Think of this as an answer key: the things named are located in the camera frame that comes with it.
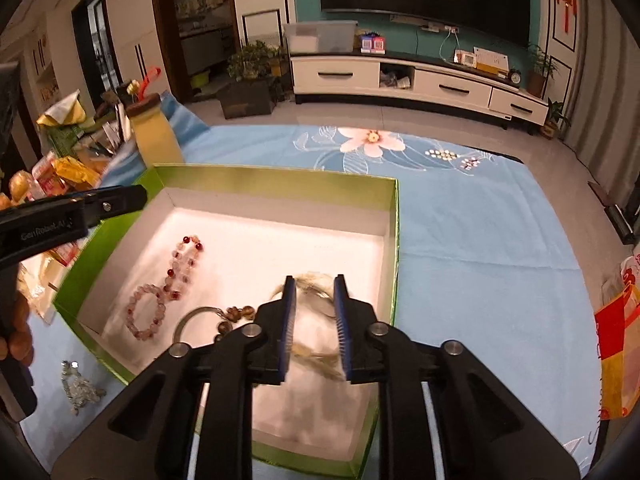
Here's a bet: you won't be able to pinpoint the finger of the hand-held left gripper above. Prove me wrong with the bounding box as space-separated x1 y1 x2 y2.
80 185 149 228

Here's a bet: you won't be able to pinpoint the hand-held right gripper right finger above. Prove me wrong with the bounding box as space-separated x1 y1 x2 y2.
332 274 583 480

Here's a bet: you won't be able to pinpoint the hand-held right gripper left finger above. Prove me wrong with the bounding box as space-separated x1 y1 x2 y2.
50 275 301 480

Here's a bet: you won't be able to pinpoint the beige wristwatch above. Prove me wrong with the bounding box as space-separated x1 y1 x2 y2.
270 272 351 381

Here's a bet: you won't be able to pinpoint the brown bead bracelet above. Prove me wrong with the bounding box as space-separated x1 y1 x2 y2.
215 305 258 343

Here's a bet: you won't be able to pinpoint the red and white bead bracelet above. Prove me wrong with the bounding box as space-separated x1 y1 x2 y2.
162 234 206 303

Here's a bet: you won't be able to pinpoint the green cardboard box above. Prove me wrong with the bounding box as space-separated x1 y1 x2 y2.
52 162 401 478

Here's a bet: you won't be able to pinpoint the silver metal bangle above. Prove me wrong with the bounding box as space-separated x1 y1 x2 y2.
174 306 226 348

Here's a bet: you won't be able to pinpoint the pink bead bracelet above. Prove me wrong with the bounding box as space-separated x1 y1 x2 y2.
124 282 168 339

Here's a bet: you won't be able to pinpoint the person's left hand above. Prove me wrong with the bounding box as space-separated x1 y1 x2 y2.
0 292 35 367

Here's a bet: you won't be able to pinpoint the yellow snack packet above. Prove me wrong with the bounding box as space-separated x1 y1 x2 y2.
52 156 101 186

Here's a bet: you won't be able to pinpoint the pink snack box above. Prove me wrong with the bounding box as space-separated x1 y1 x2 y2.
32 152 71 196

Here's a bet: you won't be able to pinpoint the cardboard box with pens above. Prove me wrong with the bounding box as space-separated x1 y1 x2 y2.
75 105 136 161

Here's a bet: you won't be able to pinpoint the yellow bottle with brown lid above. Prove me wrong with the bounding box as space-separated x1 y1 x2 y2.
125 66 186 165

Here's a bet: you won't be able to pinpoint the green bag with yellow cloth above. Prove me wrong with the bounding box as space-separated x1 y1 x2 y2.
36 89 88 158

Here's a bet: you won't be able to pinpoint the blue floral tablecloth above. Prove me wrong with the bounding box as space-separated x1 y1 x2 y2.
20 122 603 480

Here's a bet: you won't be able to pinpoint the bushy plant in dark planter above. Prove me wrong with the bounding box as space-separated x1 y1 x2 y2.
217 40 288 120

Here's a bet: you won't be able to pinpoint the white television cabinet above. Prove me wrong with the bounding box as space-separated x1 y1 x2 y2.
290 52 550 128

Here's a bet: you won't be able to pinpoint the translucent storage box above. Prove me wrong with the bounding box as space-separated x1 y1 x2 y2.
283 21 359 56

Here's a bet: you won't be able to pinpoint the red and yellow bag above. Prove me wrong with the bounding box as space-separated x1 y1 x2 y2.
594 255 640 421

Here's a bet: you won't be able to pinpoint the small potted plant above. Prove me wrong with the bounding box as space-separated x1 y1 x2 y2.
540 100 572 140

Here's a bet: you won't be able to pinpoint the white devices on cabinet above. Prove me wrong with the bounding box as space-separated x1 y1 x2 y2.
454 46 511 78

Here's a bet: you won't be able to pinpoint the tall potted plant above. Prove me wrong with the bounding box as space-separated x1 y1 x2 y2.
525 42 561 98

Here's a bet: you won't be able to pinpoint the green and white bead bracelet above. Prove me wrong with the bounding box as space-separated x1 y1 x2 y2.
60 360 107 417

